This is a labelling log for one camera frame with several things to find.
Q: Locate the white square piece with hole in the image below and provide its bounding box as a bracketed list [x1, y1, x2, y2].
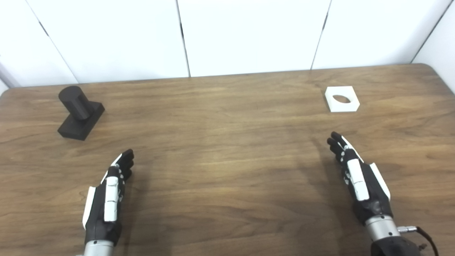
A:
[325, 86, 360, 113]

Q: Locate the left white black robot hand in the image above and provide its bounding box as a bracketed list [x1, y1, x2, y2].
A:
[82, 149, 135, 246]

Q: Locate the black peg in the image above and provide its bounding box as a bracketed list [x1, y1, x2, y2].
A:
[58, 86, 105, 141]

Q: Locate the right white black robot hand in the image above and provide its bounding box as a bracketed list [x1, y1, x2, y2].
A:
[327, 132, 393, 225]

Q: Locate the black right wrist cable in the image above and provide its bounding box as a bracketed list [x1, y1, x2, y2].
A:
[398, 225, 439, 256]

